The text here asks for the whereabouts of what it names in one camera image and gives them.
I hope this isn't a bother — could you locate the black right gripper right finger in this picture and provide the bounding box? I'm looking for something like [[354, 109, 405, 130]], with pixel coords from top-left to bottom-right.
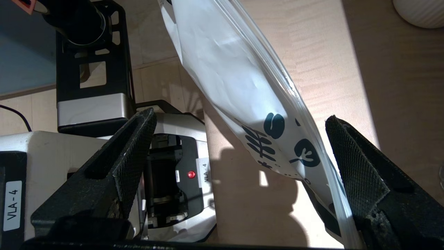
[[324, 115, 444, 250]]

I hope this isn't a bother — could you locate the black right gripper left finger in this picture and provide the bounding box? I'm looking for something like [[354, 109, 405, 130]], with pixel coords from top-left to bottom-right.
[[31, 108, 157, 244]]

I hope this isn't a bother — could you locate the white floral plastic pouch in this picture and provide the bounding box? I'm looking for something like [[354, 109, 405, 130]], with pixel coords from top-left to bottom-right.
[[158, 0, 365, 249]]

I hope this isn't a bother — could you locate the white ribbed mug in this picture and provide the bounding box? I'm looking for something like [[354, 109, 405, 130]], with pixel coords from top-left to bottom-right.
[[392, 0, 444, 29]]

